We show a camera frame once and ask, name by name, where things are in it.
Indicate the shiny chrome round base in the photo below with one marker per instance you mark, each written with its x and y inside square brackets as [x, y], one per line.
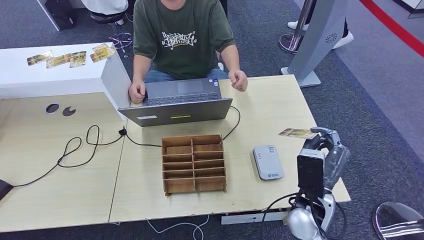
[394, 218]

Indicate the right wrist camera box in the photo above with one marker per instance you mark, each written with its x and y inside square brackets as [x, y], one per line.
[310, 172]

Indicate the black device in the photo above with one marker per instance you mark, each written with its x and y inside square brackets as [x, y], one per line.
[4, 189]

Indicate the gold patterned hotel card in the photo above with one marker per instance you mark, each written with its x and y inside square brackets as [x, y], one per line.
[39, 58]
[58, 60]
[101, 47]
[78, 59]

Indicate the chair star base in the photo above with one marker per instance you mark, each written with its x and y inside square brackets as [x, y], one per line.
[122, 41]

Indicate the wooden card organizer box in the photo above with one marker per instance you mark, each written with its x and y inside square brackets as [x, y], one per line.
[193, 165]

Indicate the dark grommet cover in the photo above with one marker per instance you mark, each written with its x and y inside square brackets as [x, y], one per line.
[69, 111]

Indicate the person's left hand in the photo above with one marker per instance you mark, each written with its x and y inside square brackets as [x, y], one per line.
[239, 80]

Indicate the white counter block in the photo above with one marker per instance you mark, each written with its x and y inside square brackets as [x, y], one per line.
[66, 79]

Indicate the display cabinet base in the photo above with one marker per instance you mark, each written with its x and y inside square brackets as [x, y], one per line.
[415, 4]

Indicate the grey card reader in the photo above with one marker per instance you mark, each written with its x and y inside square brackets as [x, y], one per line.
[268, 164]

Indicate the person's right hand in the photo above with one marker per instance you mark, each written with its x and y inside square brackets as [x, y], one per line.
[136, 91]

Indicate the grey laptop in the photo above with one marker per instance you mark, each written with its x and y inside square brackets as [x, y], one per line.
[175, 114]

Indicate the person's right forearm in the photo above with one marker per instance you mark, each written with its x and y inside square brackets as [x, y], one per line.
[140, 68]

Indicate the chrome stanchion post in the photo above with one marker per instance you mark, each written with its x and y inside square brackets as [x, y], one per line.
[291, 43]

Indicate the gold patterned room key card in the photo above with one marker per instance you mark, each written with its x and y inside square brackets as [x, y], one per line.
[294, 133]

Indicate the grey kiosk stand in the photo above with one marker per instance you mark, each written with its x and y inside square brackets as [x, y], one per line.
[318, 39]

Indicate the person's left forearm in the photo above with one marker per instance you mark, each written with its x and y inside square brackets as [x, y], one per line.
[231, 59]

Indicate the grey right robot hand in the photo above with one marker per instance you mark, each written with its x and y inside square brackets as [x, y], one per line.
[336, 162]

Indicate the black case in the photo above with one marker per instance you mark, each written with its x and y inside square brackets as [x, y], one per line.
[59, 11]

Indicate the black round stool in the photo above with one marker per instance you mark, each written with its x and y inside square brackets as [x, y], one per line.
[106, 18]

